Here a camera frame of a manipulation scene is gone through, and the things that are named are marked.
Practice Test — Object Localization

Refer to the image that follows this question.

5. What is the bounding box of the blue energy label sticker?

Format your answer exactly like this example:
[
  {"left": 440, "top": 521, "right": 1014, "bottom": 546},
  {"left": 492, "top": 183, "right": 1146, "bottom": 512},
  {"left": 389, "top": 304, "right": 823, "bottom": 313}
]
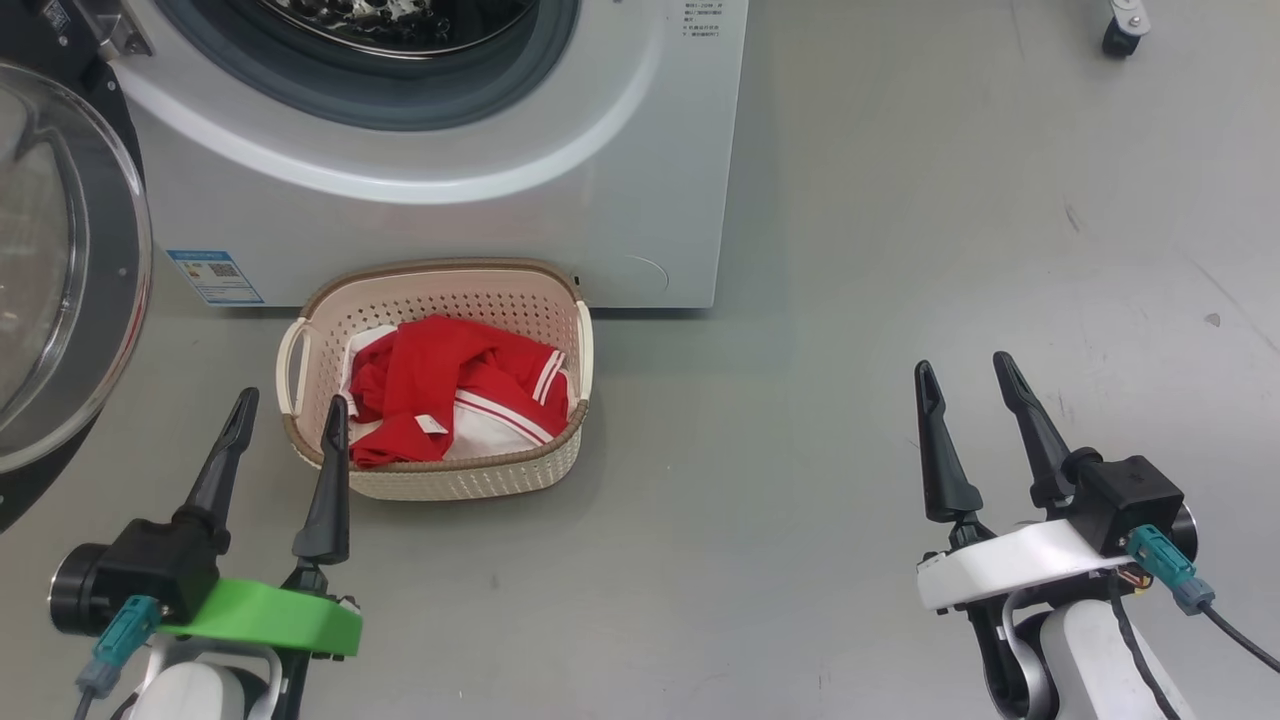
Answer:
[{"left": 165, "top": 247, "right": 267, "bottom": 307}]

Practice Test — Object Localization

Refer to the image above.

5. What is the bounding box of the white front-load washing machine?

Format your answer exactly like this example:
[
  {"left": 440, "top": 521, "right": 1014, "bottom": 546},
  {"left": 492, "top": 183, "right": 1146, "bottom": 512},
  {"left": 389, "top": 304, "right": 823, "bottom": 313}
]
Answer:
[{"left": 75, "top": 0, "right": 750, "bottom": 310}]

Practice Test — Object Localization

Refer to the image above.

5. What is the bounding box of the left camera cable teal connector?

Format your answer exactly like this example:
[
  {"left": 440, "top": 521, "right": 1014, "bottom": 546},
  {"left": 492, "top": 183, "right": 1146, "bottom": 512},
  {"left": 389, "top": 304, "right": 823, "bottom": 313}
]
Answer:
[{"left": 74, "top": 594, "right": 162, "bottom": 720}]

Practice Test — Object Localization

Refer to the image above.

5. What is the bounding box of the camera cable teal connector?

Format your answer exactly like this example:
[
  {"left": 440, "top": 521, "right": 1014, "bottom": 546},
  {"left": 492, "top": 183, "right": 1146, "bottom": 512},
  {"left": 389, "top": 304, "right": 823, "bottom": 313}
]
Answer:
[
  {"left": 74, "top": 594, "right": 162, "bottom": 720},
  {"left": 1124, "top": 524, "right": 1280, "bottom": 674}
]

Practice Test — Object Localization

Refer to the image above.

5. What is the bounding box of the red and white garment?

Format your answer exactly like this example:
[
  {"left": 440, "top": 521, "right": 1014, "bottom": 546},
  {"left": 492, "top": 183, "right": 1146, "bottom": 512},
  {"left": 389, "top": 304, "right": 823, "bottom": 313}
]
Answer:
[{"left": 344, "top": 314, "right": 572, "bottom": 470}]

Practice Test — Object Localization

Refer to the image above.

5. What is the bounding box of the white partition with grey caster stand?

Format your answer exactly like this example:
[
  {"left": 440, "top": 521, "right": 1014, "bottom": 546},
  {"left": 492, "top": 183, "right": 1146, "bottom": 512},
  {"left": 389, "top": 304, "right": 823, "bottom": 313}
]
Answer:
[{"left": 1101, "top": 0, "right": 1152, "bottom": 59}]

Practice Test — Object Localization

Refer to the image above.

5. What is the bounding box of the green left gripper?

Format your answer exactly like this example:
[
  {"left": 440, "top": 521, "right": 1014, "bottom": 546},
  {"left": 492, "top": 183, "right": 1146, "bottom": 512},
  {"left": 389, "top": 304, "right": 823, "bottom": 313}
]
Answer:
[{"left": 158, "top": 387, "right": 365, "bottom": 659}]

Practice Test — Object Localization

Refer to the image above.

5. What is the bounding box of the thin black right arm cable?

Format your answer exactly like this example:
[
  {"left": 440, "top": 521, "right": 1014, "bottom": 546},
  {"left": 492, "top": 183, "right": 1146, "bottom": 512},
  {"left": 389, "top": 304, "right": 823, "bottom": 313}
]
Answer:
[{"left": 1104, "top": 574, "right": 1187, "bottom": 720}]

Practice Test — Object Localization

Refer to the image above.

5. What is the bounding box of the right camera cable teal connector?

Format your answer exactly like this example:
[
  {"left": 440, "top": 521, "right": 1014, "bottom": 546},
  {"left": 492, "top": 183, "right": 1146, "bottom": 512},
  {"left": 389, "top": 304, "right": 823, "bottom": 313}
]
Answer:
[{"left": 1124, "top": 524, "right": 1280, "bottom": 674}]

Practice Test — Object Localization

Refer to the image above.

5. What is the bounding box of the cream perforated basket brown rim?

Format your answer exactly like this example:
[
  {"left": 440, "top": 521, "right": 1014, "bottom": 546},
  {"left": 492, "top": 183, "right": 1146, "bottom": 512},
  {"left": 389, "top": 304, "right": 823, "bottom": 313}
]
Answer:
[{"left": 275, "top": 257, "right": 596, "bottom": 503}]

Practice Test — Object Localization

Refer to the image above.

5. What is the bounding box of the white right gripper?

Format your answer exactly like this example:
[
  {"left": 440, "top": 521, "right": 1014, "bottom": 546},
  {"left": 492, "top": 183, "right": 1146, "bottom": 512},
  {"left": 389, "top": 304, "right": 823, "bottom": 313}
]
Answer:
[{"left": 913, "top": 350, "right": 1137, "bottom": 614}]

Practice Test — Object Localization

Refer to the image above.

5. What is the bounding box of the dark round glass washer door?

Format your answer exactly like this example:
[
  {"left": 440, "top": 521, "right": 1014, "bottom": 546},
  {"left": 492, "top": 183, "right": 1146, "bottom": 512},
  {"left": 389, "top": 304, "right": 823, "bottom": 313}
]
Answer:
[{"left": 0, "top": 0, "right": 157, "bottom": 537}]

